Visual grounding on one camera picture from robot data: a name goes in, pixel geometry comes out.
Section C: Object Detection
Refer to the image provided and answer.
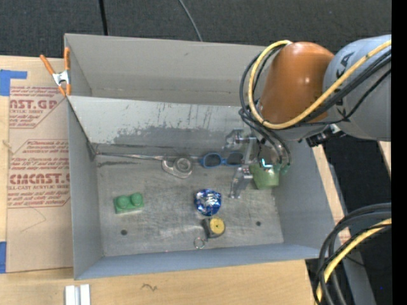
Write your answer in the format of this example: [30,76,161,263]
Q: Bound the blue and silver crumpled packet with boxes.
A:
[193,187,223,217]

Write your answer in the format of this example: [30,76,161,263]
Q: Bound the blue sunglasses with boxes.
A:
[198,151,246,168]

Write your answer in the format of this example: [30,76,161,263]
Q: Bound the brown cardboard board red print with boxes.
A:
[0,55,75,274]

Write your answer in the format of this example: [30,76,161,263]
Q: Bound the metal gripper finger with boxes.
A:
[224,128,252,151]
[229,166,254,200]

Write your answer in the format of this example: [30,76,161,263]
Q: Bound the yellow and black tape measure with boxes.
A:
[193,215,226,250]

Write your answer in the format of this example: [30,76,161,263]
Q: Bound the pale green cup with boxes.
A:
[249,163,282,191]

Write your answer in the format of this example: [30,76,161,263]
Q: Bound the black cylinder on white bracket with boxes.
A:
[305,128,333,147]

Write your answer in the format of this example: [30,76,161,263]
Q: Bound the clear tape dispenser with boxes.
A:
[161,156,195,180]

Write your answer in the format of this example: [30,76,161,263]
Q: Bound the green toy brick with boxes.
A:
[113,192,145,215]

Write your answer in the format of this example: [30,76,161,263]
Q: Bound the grey metal bin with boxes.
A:
[63,32,338,281]

